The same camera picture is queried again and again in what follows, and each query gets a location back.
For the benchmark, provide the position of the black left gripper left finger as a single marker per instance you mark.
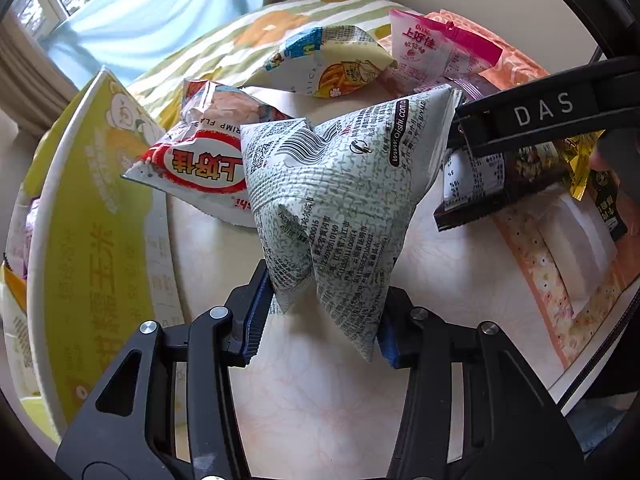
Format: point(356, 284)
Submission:
point(164, 408)

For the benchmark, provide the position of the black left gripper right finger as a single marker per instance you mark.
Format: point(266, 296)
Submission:
point(474, 408)

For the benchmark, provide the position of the gold Pillows snack bag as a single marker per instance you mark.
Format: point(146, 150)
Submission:
point(575, 152)

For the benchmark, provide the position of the small dark green packet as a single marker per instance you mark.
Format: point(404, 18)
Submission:
point(603, 191)

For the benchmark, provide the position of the brown chocolate snack bag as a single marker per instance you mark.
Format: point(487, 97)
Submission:
point(476, 187)

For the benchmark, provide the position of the yellow green cardboard box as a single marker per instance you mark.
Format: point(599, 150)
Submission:
point(87, 257)

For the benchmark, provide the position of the pink white snack bag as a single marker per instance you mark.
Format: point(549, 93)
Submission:
point(426, 50)

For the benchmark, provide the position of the yellow blue sticks snack bag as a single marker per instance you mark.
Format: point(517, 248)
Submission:
point(325, 62)

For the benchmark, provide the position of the green printed snack bag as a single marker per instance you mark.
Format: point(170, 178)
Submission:
point(332, 202)

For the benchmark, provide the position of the red white shrimp chips bag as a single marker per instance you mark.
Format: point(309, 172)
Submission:
point(199, 159)

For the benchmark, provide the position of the orange floral bed sheet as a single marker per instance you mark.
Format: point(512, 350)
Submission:
point(310, 407)

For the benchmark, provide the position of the brown left curtain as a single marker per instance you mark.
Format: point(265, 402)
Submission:
point(34, 92)

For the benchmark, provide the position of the floral striped quilt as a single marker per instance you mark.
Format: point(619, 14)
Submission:
point(230, 53)

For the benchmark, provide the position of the light blue window cloth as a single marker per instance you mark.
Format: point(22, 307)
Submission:
point(132, 36)

